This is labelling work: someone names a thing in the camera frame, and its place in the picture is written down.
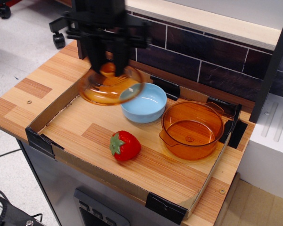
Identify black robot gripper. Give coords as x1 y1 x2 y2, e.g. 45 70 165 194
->
61 0 150 76

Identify orange transparent pot lid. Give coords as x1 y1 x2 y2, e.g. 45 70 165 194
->
78 62 145 105

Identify orange transparent plastic pot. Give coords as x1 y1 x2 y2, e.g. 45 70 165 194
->
159 101 225 160

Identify cardboard fence with black tape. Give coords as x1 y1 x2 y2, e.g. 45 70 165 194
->
26 85 254 226

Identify light blue bowl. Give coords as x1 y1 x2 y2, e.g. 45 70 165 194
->
121 83 167 123

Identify red toy strawberry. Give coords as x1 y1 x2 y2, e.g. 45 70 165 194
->
109 130 142 161

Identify black office chair base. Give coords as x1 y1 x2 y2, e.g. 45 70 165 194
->
0 0 69 49

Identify grey oven front panel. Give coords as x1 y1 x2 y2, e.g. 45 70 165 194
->
74 189 130 226

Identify white ridged drainboard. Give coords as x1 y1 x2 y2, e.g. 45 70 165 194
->
238 94 283 198

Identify dark wooden corner post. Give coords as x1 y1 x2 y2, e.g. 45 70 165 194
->
76 40 88 59

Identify black vertical post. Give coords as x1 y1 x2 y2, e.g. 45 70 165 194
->
249 0 283 123

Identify black cable bundle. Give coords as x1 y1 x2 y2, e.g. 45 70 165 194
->
0 185 43 226

